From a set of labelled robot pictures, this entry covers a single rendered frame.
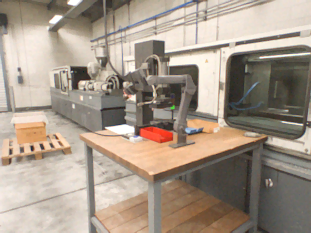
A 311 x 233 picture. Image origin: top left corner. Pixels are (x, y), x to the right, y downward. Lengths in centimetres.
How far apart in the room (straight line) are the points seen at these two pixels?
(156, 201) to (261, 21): 390
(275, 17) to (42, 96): 905
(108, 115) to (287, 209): 378
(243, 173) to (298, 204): 45
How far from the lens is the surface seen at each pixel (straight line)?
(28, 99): 1078
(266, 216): 223
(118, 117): 503
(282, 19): 442
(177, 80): 144
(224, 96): 214
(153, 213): 123
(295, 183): 200
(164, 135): 169
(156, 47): 191
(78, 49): 1121
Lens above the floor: 135
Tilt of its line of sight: 10 degrees down
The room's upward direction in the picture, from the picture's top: straight up
